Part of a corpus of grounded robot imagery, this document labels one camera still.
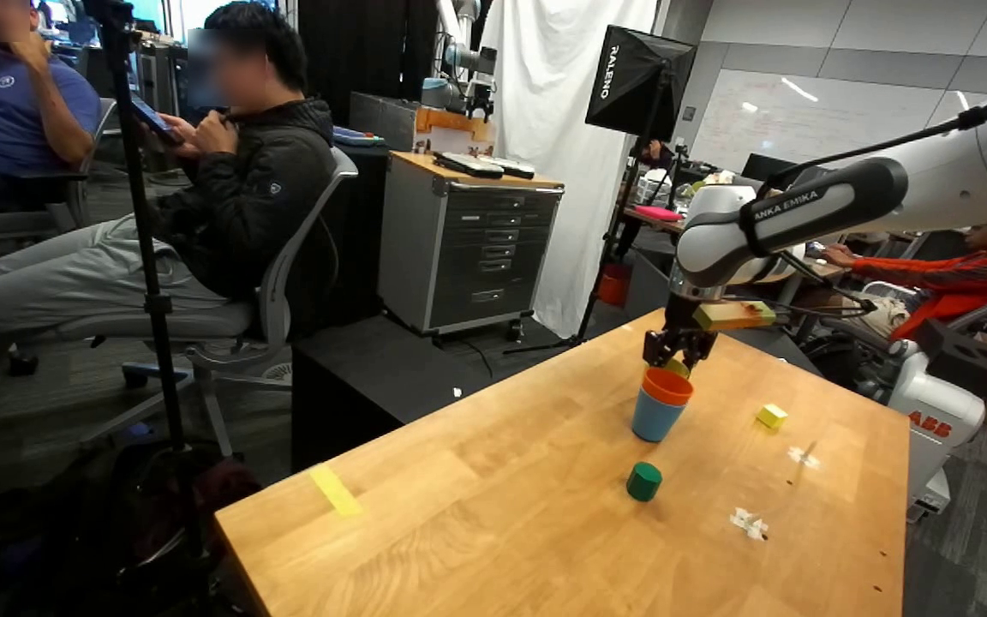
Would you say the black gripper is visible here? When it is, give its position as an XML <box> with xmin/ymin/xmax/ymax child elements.
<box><xmin>640</xmin><ymin>292</ymin><xmax>714</xmax><ymax>375</ymax></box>

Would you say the orange plastic cup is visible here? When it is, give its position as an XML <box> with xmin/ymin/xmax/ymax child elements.
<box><xmin>640</xmin><ymin>367</ymin><xmax>691</xmax><ymax>409</ymax></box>

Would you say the yellow plastic cup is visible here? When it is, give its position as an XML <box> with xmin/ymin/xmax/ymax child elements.
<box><xmin>663</xmin><ymin>355</ymin><xmax>690</xmax><ymax>377</ymax></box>

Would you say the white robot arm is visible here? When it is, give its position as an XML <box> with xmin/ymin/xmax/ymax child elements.
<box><xmin>640</xmin><ymin>104</ymin><xmax>987</xmax><ymax>367</ymax></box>

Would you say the white ABB robot base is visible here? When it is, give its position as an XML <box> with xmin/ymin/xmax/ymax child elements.
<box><xmin>887</xmin><ymin>339</ymin><xmax>987</xmax><ymax>512</ymax></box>

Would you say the blue plastic cup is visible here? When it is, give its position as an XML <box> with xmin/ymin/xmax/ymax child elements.
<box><xmin>631</xmin><ymin>392</ymin><xmax>684</xmax><ymax>443</ymax></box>

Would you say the yellow cube block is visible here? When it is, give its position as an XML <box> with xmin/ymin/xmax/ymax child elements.
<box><xmin>753</xmin><ymin>405</ymin><xmax>787</xmax><ymax>432</ymax></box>

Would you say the green cylinder block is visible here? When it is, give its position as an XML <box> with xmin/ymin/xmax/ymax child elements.
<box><xmin>627</xmin><ymin>464</ymin><xmax>663</xmax><ymax>500</ymax></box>

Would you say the clear plastic stick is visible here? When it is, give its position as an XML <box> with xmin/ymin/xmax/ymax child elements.
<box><xmin>787</xmin><ymin>443</ymin><xmax>815</xmax><ymax>487</ymax></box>

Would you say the white plastic connector piece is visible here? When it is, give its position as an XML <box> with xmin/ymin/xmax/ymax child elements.
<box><xmin>729</xmin><ymin>508</ymin><xmax>772</xmax><ymax>543</ymax></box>

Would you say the grey drawer cabinet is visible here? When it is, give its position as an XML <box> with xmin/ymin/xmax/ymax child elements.
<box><xmin>378</xmin><ymin>150</ymin><xmax>567</xmax><ymax>337</ymax></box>

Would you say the black softbox light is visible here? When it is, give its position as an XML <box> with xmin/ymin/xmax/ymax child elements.
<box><xmin>587</xmin><ymin>24</ymin><xmax>697</xmax><ymax>142</ymax></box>

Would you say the white hanging sheet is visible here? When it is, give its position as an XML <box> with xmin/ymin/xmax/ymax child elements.
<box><xmin>483</xmin><ymin>0</ymin><xmax>659</xmax><ymax>337</ymax></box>

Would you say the person in red shirt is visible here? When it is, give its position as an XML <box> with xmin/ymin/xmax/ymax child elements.
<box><xmin>827</xmin><ymin>222</ymin><xmax>987</xmax><ymax>339</ymax></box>

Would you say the cardboard box on cabinet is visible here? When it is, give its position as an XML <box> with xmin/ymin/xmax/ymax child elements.
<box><xmin>413</xmin><ymin>107</ymin><xmax>493</xmax><ymax>156</ymax></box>

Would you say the yellow tape strip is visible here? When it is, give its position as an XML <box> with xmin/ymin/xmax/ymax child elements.
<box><xmin>308</xmin><ymin>468</ymin><xmax>365</xmax><ymax>518</ymax></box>

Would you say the grey office chair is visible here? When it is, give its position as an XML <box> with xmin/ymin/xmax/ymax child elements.
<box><xmin>39</xmin><ymin>147</ymin><xmax>361</xmax><ymax>457</ymax></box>

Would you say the person in black jacket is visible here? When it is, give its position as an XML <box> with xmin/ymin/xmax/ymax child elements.
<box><xmin>0</xmin><ymin>4</ymin><xmax>332</xmax><ymax>356</ymax></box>

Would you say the black tripod stand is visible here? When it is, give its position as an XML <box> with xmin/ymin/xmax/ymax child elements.
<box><xmin>84</xmin><ymin>0</ymin><xmax>239</xmax><ymax>617</ymax></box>

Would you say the person in blue shirt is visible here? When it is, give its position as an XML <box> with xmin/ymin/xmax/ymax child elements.
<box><xmin>0</xmin><ymin>0</ymin><xmax>103</xmax><ymax>209</ymax></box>

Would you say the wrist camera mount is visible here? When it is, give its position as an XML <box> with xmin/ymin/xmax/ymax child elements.
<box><xmin>691</xmin><ymin>302</ymin><xmax>774</xmax><ymax>334</ymax></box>

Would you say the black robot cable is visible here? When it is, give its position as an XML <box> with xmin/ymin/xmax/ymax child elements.
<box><xmin>760</xmin><ymin>80</ymin><xmax>987</xmax><ymax>191</ymax></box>

